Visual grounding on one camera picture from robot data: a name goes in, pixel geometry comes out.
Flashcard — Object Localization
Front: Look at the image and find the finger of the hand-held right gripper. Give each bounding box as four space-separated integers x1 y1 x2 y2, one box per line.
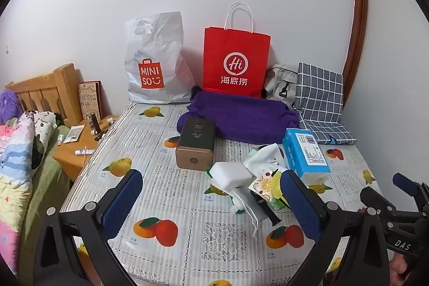
360 186 403 223
392 172 429 206

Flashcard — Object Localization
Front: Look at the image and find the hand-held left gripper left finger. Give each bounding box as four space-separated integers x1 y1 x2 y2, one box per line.
34 168 145 286

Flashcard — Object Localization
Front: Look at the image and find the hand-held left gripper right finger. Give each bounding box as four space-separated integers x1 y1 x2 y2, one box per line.
280 169 391 286

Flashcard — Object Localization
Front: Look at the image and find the black strap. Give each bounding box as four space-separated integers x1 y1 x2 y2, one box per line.
251 190 280 226

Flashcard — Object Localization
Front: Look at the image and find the fruit print packet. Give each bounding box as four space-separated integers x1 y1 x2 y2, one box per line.
248 170 280 203

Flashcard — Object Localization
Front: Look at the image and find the person's right hand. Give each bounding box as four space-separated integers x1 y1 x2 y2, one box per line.
390 252 419 286

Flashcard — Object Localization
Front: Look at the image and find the wooden nightstand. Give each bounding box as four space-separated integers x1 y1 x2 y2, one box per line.
52 113 119 183

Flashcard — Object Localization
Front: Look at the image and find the fruit print tablecloth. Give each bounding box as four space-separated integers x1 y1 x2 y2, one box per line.
60 103 386 286

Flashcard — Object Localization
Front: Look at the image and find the green bed sheet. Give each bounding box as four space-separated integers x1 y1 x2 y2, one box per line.
17 125 72 256

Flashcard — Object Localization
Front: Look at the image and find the dark bottle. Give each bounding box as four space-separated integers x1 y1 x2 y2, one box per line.
89 114 101 136

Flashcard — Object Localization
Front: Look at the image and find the dark green box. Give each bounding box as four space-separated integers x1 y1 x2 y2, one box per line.
175 117 217 171

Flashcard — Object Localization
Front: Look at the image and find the purple towel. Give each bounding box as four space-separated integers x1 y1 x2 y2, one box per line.
177 86 300 144

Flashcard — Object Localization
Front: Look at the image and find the patterned book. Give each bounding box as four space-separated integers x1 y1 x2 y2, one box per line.
78 81 104 121

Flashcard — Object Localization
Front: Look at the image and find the black and white printed cloth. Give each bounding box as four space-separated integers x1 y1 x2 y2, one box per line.
25 110 62 169

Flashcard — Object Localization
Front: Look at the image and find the grey checked cushion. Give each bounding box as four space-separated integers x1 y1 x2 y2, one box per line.
293 62 357 146

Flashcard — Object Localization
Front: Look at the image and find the colourful striped blanket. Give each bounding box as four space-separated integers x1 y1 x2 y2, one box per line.
0 112 54 273

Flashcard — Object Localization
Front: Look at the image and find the grey canvas bag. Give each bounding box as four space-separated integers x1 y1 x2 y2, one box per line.
261 65 299 109

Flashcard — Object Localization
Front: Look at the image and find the white plastic shopping bag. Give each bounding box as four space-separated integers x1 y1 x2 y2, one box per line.
124 11 197 105

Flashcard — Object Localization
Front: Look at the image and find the purple plush toy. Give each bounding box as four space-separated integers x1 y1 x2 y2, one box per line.
0 88 22 126

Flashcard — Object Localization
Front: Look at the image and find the red paper bag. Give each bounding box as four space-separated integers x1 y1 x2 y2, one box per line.
202 3 271 99

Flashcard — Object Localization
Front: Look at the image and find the brown wooden door frame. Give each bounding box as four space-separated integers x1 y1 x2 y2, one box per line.
342 0 368 95

